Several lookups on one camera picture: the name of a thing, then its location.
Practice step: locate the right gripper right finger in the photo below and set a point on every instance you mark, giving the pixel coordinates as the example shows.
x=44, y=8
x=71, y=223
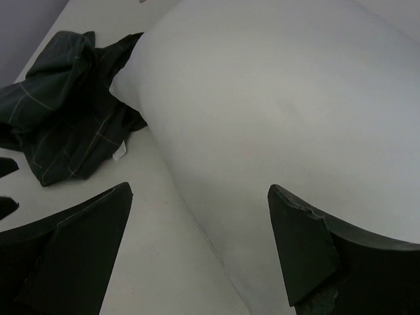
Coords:
x=332, y=267

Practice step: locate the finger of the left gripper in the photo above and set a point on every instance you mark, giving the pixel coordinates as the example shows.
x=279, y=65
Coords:
x=7, y=207
x=7, y=166

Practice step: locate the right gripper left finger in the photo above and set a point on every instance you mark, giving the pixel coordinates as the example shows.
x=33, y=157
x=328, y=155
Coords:
x=62, y=264

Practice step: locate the dark grey checked pillowcase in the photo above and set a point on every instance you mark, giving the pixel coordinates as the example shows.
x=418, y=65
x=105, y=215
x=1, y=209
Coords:
x=62, y=116

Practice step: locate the white pillow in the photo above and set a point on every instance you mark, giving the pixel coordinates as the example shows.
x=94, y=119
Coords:
x=319, y=97

